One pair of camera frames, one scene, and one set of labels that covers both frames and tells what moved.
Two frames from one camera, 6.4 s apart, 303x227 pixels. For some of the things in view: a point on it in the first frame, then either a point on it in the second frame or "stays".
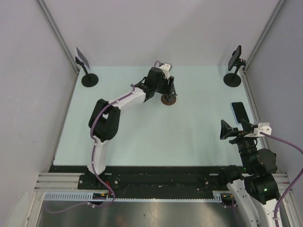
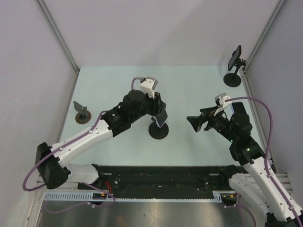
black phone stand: x=234 y=80 stays
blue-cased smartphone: x=239 y=112 stays
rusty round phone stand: x=164 y=100 -> x=84 y=116
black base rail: x=162 y=179 stays
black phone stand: x=89 y=80 -> x=157 y=132
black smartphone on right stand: x=235 y=56 stays
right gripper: x=226 y=130 -> x=196 y=121
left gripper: x=168 y=89 -> x=157 y=104
